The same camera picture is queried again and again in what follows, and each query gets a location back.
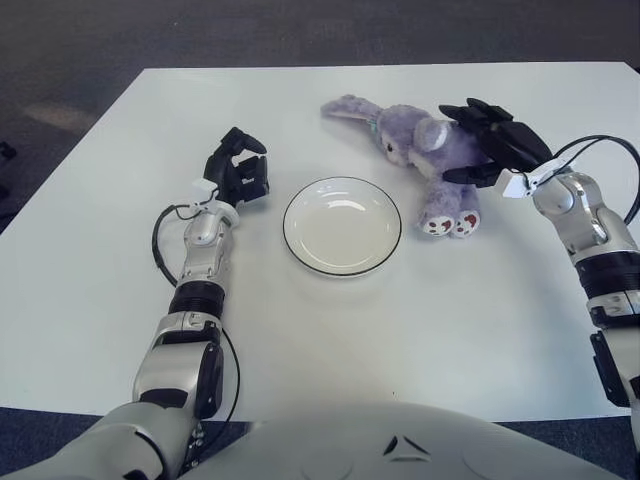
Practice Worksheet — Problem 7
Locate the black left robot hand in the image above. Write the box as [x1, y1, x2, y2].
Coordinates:
[203, 127, 271, 206]

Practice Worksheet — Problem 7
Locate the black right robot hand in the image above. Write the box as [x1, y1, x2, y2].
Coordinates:
[438, 98, 551, 189]

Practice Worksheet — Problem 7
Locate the purple plush bunny doll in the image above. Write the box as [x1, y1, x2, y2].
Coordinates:
[319, 94, 494, 241]

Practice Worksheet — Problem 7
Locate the white plate with black rim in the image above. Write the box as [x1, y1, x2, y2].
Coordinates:
[282, 175, 404, 279]

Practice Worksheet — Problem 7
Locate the grey robot torso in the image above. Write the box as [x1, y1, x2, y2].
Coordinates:
[189, 399, 621, 480]

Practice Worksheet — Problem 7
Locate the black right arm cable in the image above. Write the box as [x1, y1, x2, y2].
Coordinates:
[542, 133, 640, 226]

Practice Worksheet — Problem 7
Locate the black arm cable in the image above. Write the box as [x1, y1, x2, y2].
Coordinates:
[152, 202, 241, 421]
[542, 133, 640, 226]

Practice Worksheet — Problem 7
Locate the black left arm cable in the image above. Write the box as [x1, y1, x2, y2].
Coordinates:
[152, 202, 241, 421]

